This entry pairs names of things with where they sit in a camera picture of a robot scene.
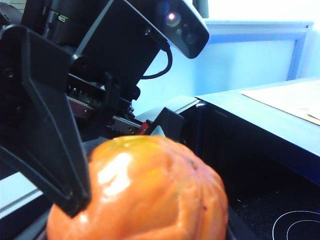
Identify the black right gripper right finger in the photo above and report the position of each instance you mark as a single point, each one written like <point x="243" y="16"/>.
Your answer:
<point x="235" y="230"/>

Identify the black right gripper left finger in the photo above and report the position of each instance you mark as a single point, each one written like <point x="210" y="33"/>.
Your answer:
<point x="37" y="230"/>

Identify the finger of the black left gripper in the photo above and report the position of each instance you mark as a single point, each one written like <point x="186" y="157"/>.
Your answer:
<point x="37" y="112"/>
<point x="170" y="125"/>

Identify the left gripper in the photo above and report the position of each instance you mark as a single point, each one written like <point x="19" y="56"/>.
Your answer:
<point x="117" y="55"/>

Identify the orange fruit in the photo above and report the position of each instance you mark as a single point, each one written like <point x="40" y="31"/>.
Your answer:
<point x="150" y="195"/>

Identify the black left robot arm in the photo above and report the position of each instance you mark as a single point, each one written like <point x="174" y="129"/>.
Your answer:
<point x="65" y="30"/>

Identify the black silver microwave oven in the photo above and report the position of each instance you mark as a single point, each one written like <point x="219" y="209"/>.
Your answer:
<point x="250" y="162"/>

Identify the grey frosted office partition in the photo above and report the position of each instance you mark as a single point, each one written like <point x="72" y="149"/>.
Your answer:
<point x="250" y="50"/>

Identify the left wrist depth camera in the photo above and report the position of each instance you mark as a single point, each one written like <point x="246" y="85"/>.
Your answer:
<point x="185" y="27"/>

